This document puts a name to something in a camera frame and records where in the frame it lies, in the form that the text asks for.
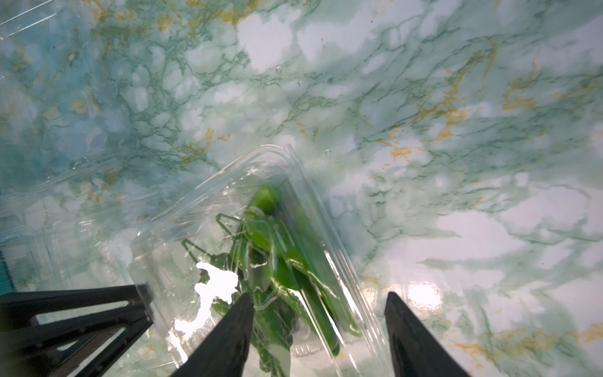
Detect clear clamshell with peppers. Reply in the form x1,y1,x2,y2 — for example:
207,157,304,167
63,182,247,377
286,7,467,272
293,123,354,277
1,159,157,293
129,145,393,376

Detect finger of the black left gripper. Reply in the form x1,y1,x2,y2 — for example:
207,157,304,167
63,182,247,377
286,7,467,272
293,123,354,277
1,308,152,376
1,284,152,325

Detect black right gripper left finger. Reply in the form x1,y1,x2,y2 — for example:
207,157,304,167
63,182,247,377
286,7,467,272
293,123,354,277
172,293,254,377

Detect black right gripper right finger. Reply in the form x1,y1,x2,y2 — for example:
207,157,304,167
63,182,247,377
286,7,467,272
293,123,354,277
384,292,470,377

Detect clear clamshell with peppers front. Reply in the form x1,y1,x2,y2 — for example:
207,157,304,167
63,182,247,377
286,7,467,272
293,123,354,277
1,159,157,293

